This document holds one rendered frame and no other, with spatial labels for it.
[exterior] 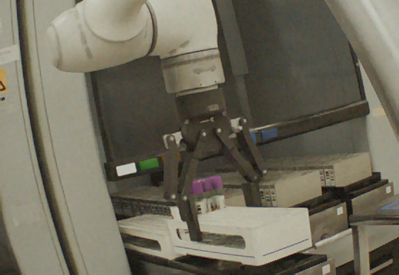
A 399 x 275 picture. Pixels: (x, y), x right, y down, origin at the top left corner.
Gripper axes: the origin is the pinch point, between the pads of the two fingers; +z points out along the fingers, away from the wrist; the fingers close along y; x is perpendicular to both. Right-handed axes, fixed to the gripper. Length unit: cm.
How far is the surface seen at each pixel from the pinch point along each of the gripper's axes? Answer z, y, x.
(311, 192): 4.6, 33.2, 25.9
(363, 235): 11.4, 25.7, -3.9
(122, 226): 2.2, -5.0, 33.8
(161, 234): 2.3, -5.0, 14.7
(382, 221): 8.0, 24.0, -13.1
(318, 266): 8.4, 3.3, -21.7
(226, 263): 8.5, 0.3, 3.2
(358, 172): 4, 47, 26
